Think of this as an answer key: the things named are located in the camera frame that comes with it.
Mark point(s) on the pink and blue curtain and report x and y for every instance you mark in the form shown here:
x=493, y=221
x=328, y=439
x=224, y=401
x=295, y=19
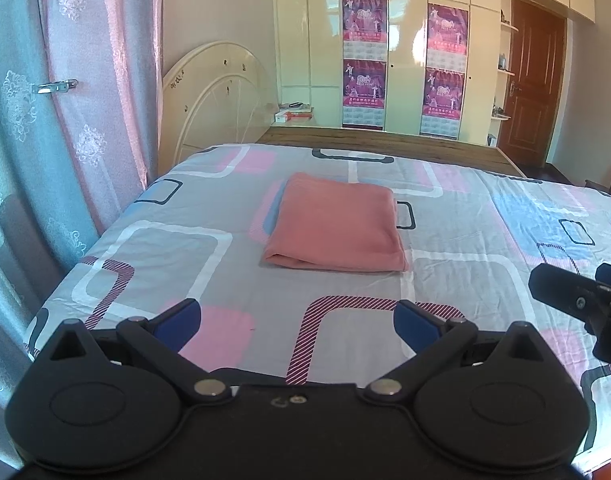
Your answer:
x=85, y=35

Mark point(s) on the brown wooden door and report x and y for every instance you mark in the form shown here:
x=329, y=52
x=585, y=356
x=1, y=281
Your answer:
x=533, y=85

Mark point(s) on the cream arched headboard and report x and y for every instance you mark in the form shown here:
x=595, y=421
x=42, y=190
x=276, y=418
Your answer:
x=210, y=90

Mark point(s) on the cream corner shelf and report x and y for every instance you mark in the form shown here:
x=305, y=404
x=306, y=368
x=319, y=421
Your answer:
x=505, y=73

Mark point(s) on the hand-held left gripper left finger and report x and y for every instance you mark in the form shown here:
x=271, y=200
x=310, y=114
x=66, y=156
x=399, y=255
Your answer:
x=178, y=322

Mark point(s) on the pink sweater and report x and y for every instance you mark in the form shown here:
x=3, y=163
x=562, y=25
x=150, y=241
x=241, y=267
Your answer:
x=335, y=225

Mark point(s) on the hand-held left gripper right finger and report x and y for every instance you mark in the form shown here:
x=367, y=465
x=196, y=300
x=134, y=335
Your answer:
x=415, y=322

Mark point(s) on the wooden bed frame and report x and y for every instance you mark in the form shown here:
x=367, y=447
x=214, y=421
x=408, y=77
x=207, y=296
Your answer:
x=385, y=140

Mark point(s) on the orange and white box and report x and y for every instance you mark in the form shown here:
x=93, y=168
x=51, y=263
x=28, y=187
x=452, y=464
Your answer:
x=293, y=116

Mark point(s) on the purple wall poster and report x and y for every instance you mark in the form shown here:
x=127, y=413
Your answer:
x=364, y=90
x=448, y=35
x=443, y=102
x=365, y=25

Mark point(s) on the patterned bedsheet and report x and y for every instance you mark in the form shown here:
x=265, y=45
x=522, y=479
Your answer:
x=485, y=240

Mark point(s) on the cream wardrobe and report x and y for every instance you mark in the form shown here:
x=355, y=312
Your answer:
x=405, y=60

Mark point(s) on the metal curtain holdback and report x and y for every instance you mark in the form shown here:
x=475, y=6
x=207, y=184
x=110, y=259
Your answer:
x=55, y=86

